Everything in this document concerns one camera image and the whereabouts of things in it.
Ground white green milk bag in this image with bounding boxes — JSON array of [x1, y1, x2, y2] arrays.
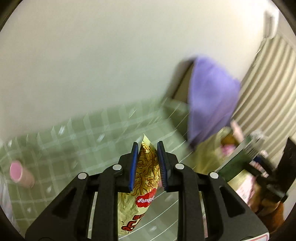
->
[[216, 130, 266, 191]]

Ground yellow trash bag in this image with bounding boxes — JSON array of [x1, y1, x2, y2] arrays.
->
[[193, 127, 237, 175]]

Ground yellow noodle snack packet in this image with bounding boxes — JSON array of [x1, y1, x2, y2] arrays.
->
[[118, 135, 161, 236]]

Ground white air conditioner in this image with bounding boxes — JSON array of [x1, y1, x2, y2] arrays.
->
[[264, 11, 280, 39]]

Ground pink cylindrical cup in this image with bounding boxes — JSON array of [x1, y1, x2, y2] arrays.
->
[[10, 160, 35, 188]]

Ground striped curtain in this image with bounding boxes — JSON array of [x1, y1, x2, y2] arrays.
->
[[233, 34, 295, 164]]

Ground green checked tablecloth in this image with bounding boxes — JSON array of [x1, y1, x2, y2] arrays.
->
[[0, 98, 209, 241]]

